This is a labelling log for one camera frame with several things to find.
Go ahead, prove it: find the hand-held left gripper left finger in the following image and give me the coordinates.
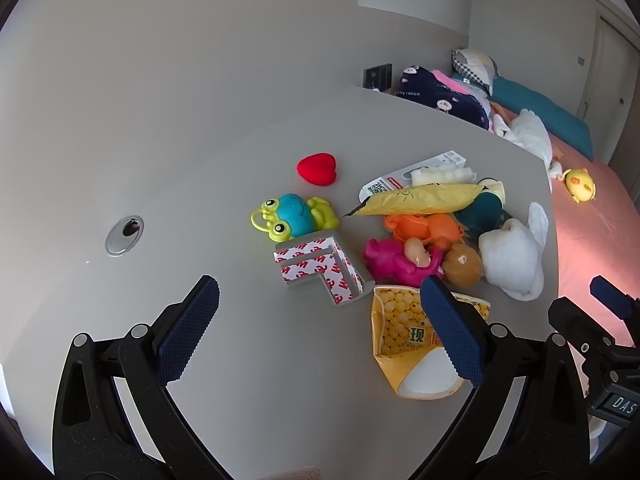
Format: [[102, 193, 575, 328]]
[[51, 275, 236, 480]]

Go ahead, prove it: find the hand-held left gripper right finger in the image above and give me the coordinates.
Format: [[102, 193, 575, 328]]
[[407, 275, 593, 480]]

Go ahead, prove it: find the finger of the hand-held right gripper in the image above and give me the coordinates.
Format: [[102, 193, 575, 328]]
[[548, 297, 622, 347], [589, 275, 640, 320]]

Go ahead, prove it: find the yellow snack bag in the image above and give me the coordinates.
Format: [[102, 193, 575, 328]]
[[371, 286, 492, 401]]

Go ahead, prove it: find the magenta toy with doll face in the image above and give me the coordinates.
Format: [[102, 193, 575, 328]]
[[362, 238, 445, 288]]

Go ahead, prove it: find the long yellow packet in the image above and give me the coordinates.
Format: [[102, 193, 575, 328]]
[[342, 183, 487, 217]]

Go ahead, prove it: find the pink bed sheet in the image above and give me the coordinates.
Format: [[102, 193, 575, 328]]
[[492, 105, 640, 346]]

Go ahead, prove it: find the brown ball toy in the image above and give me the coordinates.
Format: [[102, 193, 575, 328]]
[[442, 244, 483, 289]]

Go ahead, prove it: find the white plush cloth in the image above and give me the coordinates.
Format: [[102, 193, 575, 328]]
[[478, 202, 546, 302]]

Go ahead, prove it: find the orange plastic toy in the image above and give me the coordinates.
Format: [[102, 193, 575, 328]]
[[383, 213, 467, 251]]

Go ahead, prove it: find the yellow chick toy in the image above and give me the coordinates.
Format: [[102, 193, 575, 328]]
[[561, 167, 597, 204]]

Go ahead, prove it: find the dark teal plastic toy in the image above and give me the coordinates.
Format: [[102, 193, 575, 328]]
[[452, 178, 513, 228]]

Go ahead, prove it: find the grey corner guard red-print tape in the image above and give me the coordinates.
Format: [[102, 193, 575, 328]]
[[273, 232, 375, 307]]

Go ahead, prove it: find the green and blue frog toy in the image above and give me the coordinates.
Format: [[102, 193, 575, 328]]
[[251, 193, 340, 242]]

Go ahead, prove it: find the white thermometer box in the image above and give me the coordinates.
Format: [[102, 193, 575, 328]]
[[360, 150, 467, 200]]

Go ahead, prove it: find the white plush toy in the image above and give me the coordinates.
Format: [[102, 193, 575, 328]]
[[492, 109, 563, 181]]

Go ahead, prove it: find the teal bolster pillow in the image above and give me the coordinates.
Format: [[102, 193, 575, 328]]
[[490, 76, 594, 162]]

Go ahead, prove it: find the red heart-shaped box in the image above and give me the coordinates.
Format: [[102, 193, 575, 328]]
[[297, 152, 338, 187]]

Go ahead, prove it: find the white door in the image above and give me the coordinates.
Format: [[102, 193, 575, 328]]
[[575, 10, 640, 171]]

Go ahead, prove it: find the navy printed blanket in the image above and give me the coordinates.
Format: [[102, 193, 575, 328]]
[[398, 66, 493, 131]]

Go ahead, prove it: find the pink folded cloth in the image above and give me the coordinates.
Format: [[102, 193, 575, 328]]
[[431, 70, 471, 93]]

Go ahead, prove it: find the checkered pillow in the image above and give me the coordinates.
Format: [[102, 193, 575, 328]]
[[451, 48, 500, 96]]

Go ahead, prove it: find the metal desk cable grommet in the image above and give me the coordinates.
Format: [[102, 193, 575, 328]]
[[105, 215, 144, 256]]

